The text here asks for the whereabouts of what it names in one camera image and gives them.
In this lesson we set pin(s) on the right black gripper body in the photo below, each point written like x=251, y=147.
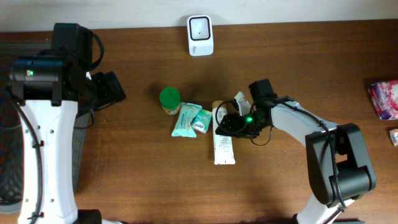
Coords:
x=249, y=122

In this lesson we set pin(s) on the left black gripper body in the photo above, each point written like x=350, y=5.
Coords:
x=104, y=91

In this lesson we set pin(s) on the white tube with cork cap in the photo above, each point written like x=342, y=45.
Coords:
x=223, y=145

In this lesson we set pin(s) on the small teal gum pack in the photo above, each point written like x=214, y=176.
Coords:
x=202, y=121

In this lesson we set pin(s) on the teal wipes packet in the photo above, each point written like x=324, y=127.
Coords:
x=183, y=126

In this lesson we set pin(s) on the green bottle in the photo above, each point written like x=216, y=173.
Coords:
x=170, y=100

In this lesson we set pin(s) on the red purple tissue pack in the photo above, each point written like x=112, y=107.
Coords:
x=384, y=98

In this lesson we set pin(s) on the orange snack packet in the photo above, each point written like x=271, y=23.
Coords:
x=393, y=133

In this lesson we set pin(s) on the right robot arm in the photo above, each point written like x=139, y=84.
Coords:
x=339, y=167

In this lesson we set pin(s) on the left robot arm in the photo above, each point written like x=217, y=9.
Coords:
x=50, y=91

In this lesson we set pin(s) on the white barcode scanner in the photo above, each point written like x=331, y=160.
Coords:
x=200, y=35

